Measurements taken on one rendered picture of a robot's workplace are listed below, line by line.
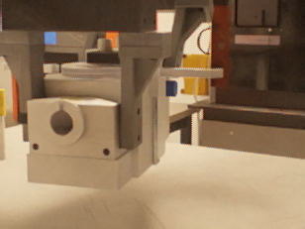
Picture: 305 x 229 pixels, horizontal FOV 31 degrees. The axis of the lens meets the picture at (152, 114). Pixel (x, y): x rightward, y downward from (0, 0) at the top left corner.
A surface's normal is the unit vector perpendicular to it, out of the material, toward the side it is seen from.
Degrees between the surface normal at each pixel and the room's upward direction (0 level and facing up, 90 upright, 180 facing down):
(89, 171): 90
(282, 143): 90
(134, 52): 90
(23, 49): 90
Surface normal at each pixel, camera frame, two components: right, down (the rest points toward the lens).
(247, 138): -0.48, 0.16
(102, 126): -0.28, 0.18
